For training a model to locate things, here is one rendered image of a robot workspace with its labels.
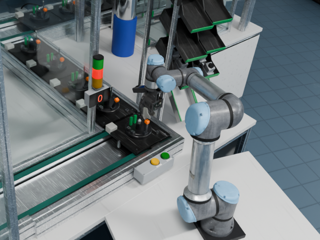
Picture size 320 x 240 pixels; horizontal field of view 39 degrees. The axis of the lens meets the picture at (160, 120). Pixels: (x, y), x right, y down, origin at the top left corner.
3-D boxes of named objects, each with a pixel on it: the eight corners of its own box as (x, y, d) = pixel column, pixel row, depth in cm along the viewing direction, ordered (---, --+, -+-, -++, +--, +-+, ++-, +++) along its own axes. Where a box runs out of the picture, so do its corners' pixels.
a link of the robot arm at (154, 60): (152, 63, 200) (144, 53, 206) (149, 84, 207) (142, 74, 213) (168, 61, 203) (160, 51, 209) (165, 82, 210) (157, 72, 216)
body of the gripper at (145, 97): (150, 114, 217) (153, 93, 209) (138, 105, 221) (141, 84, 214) (162, 108, 221) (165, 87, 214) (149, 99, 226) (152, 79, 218)
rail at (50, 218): (182, 152, 244) (185, 136, 237) (37, 239, 190) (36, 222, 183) (174, 146, 247) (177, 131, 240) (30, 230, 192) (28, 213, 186)
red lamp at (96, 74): (105, 77, 210) (105, 68, 207) (96, 80, 207) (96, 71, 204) (98, 72, 213) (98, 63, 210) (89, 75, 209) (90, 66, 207)
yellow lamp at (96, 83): (104, 86, 213) (105, 77, 210) (95, 89, 210) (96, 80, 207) (97, 81, 216) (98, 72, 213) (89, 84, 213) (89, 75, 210)
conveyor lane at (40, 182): (167, 149, 244) (170, 135, 238) (29, 229, 193) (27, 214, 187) (132, 122, 259) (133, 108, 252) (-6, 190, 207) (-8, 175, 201)
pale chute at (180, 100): (195, 116, 250) (200, 115, 246) (176, 123, 243) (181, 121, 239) (180, 67, 250) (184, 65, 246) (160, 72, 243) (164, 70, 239)
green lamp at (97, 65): (105, 67, 207) (106, 58, 204) (96, 71, 204) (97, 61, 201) (98, 63, 210) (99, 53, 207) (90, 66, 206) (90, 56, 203)
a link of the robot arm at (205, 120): (217, 222, 191) (235, 106, 165) (185, 231, 186) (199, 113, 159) (203, 205, 201) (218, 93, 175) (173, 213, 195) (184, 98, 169)
